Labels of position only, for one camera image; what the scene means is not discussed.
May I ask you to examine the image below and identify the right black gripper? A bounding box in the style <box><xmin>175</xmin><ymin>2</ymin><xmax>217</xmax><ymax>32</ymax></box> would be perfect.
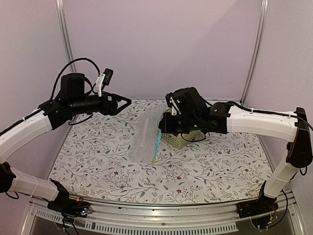
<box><xmin>158</xmin><ymin>112</ymin><xmax>201</xmax><ymax>134</ymax></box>

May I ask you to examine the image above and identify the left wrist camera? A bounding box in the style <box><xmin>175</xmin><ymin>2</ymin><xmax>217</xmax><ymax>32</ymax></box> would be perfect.
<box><xmin>93</xmin><ymin>68</ymin><xmax>113</xmax><ymax>97</ymax></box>

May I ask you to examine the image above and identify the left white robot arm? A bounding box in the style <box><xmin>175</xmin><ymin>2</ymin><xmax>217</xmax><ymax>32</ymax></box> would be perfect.
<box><xmin>0</xmin><ymin>69</ymin><xmax>132</xmax><ymax>212</ymax></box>

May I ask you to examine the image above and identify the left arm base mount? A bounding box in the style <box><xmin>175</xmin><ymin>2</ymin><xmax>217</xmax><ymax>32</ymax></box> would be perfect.
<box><xmin>47</xmin><ymin>180</ymin><xmax>93</xmax><ymax>218</ymax></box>

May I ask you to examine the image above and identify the beige perforated plastic basket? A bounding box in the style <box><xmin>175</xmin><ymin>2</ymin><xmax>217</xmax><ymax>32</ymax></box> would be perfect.
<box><xmin>161</xmin><ymin>108</ymin><xmax>206</xmax><ymax>149</ymax></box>

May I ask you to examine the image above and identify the aluminium frame post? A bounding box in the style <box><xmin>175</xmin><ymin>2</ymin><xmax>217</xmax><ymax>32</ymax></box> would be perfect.
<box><xmin>240</xmin><ymin>0</ymin><xmax>269</xmax><ymax>104</ymax></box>
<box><xmin>55</xmin><ymin>0</ymin><xmax>73</xmax><ymax>61</ymax></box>

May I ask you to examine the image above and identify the floral table mat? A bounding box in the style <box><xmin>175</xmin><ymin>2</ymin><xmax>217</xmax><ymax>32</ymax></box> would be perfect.
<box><xmin>49</xmin><ymin>100</ymin><xmax>272</xmax><ymax>204</ymax></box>

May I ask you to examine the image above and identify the right aluminium frame post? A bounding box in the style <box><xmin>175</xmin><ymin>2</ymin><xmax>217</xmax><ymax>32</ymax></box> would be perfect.
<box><xmin>240</xmin><ymin>0</ymin><xmax>269</xmax><ymax>104</ymax></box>

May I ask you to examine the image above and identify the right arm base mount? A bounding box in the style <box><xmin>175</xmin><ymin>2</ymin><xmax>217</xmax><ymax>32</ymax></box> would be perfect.
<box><xmin>236</xmin><ymin>183</ymin><xmax>278</xmax><ymax>230</ymax></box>

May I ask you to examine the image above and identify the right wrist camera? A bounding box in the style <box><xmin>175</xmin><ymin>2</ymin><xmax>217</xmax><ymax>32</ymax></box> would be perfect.
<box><xmin>165</xmin><ymin>93</ymin><xmax>181</xmax><ymax>116</ymax></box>

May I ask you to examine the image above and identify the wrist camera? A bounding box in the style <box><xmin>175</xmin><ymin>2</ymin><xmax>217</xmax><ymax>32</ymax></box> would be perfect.
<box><xmin>93</xmin><ymin>68</ymin><xmax>113</xmax><ymax>97</ymax></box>
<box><xmin>165</xmin><ymin>93</ymin><xmax>181</xmax><ymax>116</ymax></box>

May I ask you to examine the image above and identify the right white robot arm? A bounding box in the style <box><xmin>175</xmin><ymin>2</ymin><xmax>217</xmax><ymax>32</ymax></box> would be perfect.
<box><xmin>159</xmin><ymin>87</ymin><xmax>313</xmax><ymax>213</ymax></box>

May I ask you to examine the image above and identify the clear zip top bag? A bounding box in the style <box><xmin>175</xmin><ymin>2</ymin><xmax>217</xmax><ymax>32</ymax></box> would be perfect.
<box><xmin>129</xmin><ymin>103</ymin><xmax>166</xmax><ymax>164</ymax></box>

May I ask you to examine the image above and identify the left aluminium frame post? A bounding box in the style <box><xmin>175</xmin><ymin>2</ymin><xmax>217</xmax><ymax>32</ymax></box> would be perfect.
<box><xmin>55</xmin><ymin>0</ymin><xmax>73</xmax><ymax>61</ymax></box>

